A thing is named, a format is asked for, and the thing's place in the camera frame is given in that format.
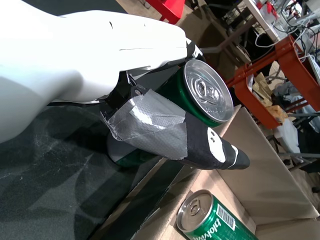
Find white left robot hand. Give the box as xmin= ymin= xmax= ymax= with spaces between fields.
xmin=0 ymin=0 xmax=251 ymax=172

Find green can with white label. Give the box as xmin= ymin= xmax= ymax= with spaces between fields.
xmin=106 ymin=58 xmax=235 ymax=168

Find green can with barcode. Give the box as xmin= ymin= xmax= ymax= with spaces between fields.
xmin=174 ymin=189 xmax=258 ymax=240

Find open cardboard box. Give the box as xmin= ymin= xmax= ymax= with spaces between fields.
xmin=94 ymin=104 xmax=320 ymax=240

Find red plastic stool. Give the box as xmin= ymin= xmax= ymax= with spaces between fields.
xmin=144 ymin=0 xmax=186 ymax=25

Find white desk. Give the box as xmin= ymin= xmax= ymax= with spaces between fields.
xmin=246 ymin=0 xmax=285 ymax=42

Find orange metal cart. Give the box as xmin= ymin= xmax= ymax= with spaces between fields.
xmin=226 ymin=34 xmax=320 ymax=130

